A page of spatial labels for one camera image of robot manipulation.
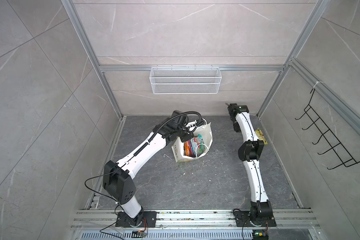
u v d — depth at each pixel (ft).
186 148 2.81
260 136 3.31
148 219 2.41
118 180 1.38
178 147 2.47
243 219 2.38
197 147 2.88
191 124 2.19
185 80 3.31
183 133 2.18
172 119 1.76
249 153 2.35
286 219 2.45
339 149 2.05
